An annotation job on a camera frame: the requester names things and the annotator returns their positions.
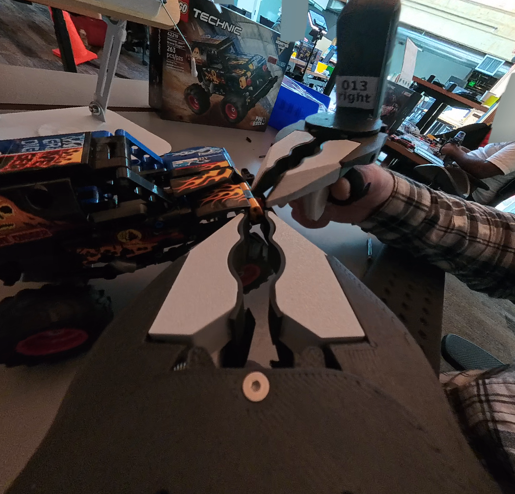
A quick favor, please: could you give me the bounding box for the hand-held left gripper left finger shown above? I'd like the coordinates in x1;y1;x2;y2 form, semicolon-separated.
148;212;256;369

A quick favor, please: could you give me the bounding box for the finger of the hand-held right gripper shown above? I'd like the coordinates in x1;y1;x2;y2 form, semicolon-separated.
266;140;361;222
251;130;318;193

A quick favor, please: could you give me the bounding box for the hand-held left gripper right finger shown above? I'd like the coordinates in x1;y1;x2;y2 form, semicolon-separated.
267;212;367;368

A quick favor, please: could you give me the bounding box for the red rim toy wheel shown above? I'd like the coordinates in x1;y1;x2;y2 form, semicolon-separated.
237;237;279;294

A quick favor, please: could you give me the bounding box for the brick-built monster truck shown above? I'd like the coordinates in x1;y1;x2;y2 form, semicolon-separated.
0;130;282;368

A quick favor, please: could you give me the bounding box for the grey desk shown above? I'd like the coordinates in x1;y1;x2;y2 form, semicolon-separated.
0;64;381;486

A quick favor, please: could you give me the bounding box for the person's right hand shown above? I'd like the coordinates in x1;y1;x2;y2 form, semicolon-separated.
290;164;398;228

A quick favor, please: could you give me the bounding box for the blue storage bin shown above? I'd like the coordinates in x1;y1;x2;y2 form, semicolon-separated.
267;82;331;130

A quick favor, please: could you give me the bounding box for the dark perforated chair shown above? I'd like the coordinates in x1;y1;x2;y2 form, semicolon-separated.
361;242;446;376

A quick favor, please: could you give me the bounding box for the cluttered wooden table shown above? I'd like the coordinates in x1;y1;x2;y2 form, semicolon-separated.
382;75;497;169

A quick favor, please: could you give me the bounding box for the monster truck toy box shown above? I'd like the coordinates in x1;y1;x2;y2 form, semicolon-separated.
149;0;296;132

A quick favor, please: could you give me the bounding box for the dark teal stool seat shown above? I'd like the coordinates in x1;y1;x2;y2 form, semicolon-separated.
440;333;507;372

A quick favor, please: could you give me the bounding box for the person's plaid shirt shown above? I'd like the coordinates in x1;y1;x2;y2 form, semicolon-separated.
440;365;515;491

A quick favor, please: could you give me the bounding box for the white book stand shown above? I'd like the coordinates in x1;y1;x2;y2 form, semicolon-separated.
0;0;198;157

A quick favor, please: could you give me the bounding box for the red tote bag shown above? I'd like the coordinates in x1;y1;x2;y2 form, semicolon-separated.
78;15;108;47

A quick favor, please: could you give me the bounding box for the orange traffic cone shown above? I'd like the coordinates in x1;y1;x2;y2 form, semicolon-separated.
50;9;98;65

